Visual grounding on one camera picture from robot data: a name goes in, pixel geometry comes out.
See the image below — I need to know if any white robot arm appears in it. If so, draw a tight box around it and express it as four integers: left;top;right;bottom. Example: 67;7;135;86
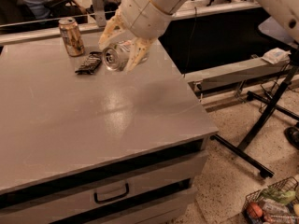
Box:
99;0;299;71

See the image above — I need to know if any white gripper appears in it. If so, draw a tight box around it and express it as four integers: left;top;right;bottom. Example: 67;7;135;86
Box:
98;0;172;72

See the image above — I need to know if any black shoe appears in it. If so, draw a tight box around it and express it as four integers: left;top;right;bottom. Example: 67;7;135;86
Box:
284;127;299;149

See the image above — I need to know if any black drawer handle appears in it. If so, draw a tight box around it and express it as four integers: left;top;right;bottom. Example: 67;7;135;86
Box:
93;183;130;204

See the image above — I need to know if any black metal stand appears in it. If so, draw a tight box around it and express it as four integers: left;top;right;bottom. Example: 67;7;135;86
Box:
209;49;299;179

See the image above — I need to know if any grey table with drawers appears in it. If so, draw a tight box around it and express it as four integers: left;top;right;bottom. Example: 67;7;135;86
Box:
0;38;217;224

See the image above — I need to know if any white tissue packet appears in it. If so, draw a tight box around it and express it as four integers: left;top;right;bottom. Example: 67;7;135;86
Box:
262;48;291;64

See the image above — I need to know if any dark chocolate bar wrapper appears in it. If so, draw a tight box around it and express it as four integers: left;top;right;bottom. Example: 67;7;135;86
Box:
75;51;102;75

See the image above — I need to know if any person in blue shirt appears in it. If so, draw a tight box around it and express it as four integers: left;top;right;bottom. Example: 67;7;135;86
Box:
22;0;88;25

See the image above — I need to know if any metal railing with posts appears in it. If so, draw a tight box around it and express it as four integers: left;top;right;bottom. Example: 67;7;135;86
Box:
0;0;299;47

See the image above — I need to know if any white green 7up can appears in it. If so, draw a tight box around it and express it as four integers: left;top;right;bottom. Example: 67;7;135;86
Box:
101;40;149;72

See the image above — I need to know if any wire basket with groceries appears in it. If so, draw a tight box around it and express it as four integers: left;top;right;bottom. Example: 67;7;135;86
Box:
242;176;299;224

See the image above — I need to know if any orange gold soda can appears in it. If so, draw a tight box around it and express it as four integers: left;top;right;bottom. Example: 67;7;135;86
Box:
59;17;85;57

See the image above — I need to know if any grey low bench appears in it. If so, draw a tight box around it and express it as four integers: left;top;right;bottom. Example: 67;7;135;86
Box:
185;58;290;91

